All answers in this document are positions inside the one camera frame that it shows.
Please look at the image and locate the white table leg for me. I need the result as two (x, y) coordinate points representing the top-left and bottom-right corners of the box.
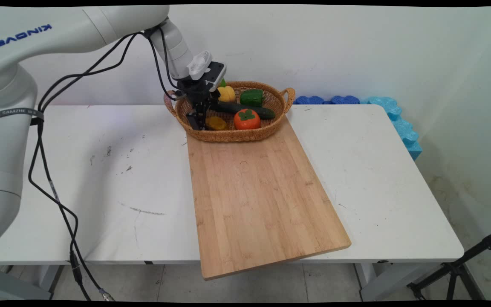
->
(353, 261), (446, 301)
(0, 264), (64, 301)

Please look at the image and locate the woven wicker basket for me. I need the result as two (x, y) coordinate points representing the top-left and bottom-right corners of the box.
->
(163, 81), (296, 143)

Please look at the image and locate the green toy bell pepper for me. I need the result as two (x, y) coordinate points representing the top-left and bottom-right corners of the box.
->
(240, 88), (266, 107)

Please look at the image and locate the light blue foam piece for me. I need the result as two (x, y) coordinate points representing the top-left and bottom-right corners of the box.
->
(391, 116), (423, 161)
(366, 96), (403, 122)

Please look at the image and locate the black grey wrist camera box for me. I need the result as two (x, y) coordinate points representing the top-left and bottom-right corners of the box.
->
(205, 61), (227, 93)

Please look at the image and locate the grey velcro cable strap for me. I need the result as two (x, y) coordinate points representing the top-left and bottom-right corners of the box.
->
(0, 107), (45, 125)

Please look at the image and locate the white vented wrist cover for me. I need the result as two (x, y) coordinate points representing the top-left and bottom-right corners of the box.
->
(187, 51), (212, 81)

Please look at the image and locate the black tripod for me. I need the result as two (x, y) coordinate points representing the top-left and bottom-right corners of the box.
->
(407, 227), (491, 301)

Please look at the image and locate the bamboo cutting board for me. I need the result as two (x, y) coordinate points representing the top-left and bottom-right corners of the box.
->
(185, 114), (352, 281)

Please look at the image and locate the yellow toy bell pepper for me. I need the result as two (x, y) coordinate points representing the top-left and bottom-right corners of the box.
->
(217, 79), (237, 103)

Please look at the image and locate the yellow toy mango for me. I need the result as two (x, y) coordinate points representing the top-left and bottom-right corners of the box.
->
(205, 116), (228, 131)

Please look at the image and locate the dark green toy cucumber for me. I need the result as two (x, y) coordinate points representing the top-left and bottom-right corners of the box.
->
(211, 101), (276, 120)

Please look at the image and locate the orange toy persimmon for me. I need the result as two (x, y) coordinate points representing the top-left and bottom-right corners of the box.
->
(233, 108), (262, 130)

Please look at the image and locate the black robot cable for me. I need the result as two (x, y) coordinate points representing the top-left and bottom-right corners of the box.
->
(27, 26), (179, 301)
(36, 26), (182, 301)

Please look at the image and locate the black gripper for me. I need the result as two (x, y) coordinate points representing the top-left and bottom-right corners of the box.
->
(176, 78), (220, 131)

